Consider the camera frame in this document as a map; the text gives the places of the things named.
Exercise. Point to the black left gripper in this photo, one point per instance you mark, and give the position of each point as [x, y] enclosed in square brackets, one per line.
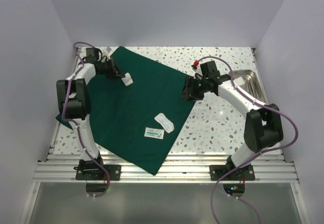
[115, 72]

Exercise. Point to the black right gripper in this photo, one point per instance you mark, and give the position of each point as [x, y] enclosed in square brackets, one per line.
[190, 81]

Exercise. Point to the white gauze pad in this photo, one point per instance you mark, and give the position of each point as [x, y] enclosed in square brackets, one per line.
[240, 82]
[127, 79]

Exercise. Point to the white crinkled sterile pouch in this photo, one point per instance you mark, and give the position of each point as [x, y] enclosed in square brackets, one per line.
[167, 125]

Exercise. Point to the green striped white packet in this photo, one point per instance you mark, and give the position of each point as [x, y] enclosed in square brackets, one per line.
[154, 133]

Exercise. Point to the stainless steel tray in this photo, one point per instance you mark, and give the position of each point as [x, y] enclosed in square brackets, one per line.
[249, 81]

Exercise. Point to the straight steel tweezers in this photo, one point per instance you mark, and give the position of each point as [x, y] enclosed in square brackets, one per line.
[255, 90]

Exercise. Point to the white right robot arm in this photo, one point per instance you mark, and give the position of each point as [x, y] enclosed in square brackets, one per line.
[263, 127]

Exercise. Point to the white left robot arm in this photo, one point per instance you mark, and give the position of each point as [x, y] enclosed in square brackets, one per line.
[74, 102]

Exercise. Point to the dark green surgical cloth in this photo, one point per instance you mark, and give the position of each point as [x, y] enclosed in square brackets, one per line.
[120, 114]

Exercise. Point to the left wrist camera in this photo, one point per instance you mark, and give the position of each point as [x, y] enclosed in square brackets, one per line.
[94, 55]

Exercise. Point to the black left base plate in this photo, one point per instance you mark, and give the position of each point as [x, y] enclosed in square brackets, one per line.
[97, 173]

